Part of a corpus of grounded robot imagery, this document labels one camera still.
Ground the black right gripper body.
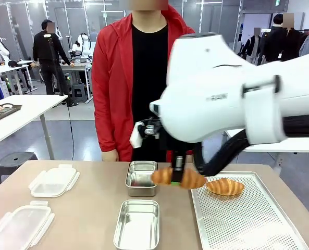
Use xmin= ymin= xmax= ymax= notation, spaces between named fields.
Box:
xmin=158 ymin=127 xmax=197 ymax=158

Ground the golden brown croissant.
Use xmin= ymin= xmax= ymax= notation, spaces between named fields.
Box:
xmin=151 ymin=167 xmax=207 ymax=189
xmin=205 ymin=178 xmax=245 ymax=196

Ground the clear plastic clip lid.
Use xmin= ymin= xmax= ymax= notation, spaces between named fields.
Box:
xmin=28 ymin=164 xmax=81 ymax=198
xmin=0 ymin=200 xmax=56 ymax=250

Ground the person's right forearm red sleeve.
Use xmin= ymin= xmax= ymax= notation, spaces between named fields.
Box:
xmin=94 ymin=98 xmax=120 ymax=154

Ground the rectangular steel container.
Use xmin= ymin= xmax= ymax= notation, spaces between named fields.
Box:
xmin=113 ymin=199 xmax=160 ymax=250
xmin=125 ymin=160 xmax=159 ymax=197

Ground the person's right hand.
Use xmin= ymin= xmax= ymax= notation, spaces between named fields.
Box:
xmin=101 ymin=148 xmax=120 ymax=163

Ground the perforated metal baking tray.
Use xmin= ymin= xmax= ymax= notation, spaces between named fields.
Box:
xmin=190 ymin=171 xmax=309 ymax=250

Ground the person in red jacket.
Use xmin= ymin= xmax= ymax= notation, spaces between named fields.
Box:
xmin=91 ymin=4 xmax=196 ymax=163

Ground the grey step stool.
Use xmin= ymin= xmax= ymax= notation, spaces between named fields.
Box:
xmin=70 ymin=83 xmax=90 ymax=104

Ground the bystander in dark coat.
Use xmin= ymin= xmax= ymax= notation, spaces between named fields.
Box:
xmin=240 ymin=27 xmax=265 ymax=65

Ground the bystander in black jacket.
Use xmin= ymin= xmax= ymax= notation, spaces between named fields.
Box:
xmin=263 ymin=12 xmax=305 ymax=63

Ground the white side table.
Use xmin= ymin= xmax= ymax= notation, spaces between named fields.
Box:
xmin=0 ymin=94 xmax=69 ymax=160

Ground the black plastic stool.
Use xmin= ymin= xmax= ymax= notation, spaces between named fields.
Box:
xmin=0 ymin=152 xmax=39 ymax=184

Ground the bystander in black clothes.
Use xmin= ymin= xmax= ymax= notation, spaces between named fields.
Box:
xmin=32 ymin=19 xmax=79 ymax=108

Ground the black flat tray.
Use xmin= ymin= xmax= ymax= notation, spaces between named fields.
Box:
xmin=0 ymin=104 xmax=23 ymax=125

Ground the white background desk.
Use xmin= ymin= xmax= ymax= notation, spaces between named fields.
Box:
xmin=0 ymin=59 xmax=38 ymax=95

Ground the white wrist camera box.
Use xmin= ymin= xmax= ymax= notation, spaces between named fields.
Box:
xmin=130 ymin=121 xmax=145 ymax=149

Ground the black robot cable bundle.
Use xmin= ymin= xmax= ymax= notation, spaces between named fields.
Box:
xmin=194 ymin=114 xmax=309 ymax=178

